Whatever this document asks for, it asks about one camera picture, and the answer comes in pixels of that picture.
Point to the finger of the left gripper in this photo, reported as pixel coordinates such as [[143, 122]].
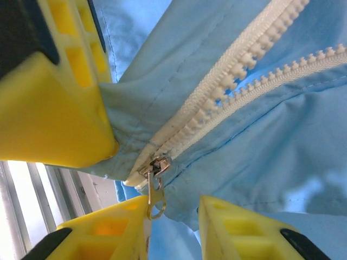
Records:
[[48, 113]]

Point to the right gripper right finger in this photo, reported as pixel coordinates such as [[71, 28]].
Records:
[[238, 238]]

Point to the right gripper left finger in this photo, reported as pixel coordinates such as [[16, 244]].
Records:
[[108, 235]]

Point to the light blue zip jacket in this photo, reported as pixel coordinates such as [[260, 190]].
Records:
[[244, 149]]

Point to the aluminium rail beam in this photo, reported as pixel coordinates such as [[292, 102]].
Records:
[[27, 203]]

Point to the metal zipper slider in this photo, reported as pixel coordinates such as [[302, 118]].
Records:
[[155, 189]]

